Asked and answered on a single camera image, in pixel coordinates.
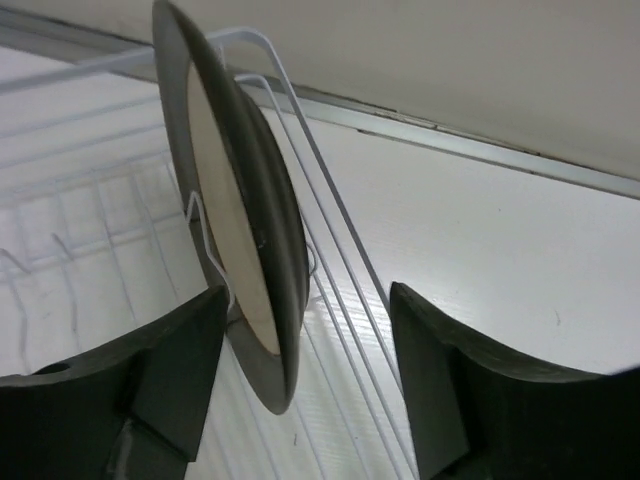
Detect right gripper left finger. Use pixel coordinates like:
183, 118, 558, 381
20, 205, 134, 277
1, 289, 227, 479

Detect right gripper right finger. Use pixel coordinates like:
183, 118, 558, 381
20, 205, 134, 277
390, 282, 639, 479

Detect dark rimmed cream plate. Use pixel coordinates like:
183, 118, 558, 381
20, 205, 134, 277
152, 1, 310, 415

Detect white wire dish rack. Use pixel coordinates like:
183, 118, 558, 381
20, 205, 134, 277
1, 61, 414, 479

